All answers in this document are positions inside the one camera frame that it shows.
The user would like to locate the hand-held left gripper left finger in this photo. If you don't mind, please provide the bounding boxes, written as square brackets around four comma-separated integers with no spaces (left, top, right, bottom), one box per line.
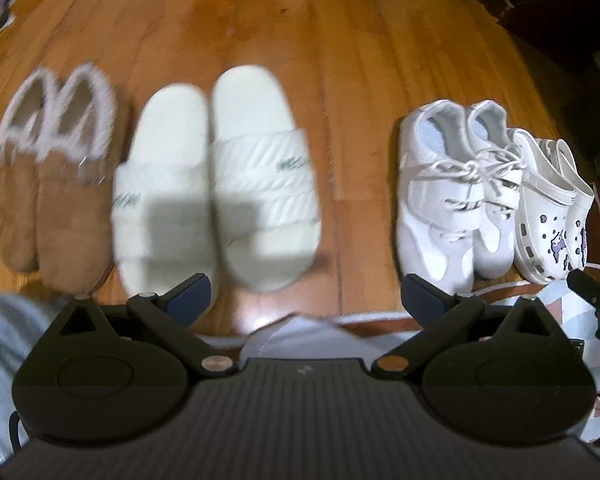
[55,273,239,380]

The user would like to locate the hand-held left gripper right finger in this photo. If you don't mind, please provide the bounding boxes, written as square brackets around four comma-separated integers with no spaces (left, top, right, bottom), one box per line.
[371,275,556,380]

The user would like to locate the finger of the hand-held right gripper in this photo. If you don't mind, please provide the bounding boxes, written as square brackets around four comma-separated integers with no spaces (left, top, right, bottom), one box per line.
[566,269,600,347]

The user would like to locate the white lace-up sneaker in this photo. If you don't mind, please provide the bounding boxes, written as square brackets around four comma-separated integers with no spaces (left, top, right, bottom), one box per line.
[395,100,486,293]
[467,100,526,281]

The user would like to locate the white clog purple charms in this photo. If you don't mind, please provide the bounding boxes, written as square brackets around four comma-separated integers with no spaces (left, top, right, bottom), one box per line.
[512,129,578,283]
[555,140,596,271]

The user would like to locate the cream slide sandal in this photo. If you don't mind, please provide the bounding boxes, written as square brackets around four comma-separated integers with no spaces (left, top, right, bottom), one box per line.
[111,84,221,301]
[209,64,323,293]

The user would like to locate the brown fur-lined slipper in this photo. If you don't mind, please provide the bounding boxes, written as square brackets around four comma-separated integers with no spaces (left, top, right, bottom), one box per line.
[0,72,56,272]
[35,62,119,293]

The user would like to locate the person's grey pants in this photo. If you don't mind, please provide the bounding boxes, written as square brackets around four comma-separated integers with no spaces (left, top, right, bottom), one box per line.
[0,294,76,466]

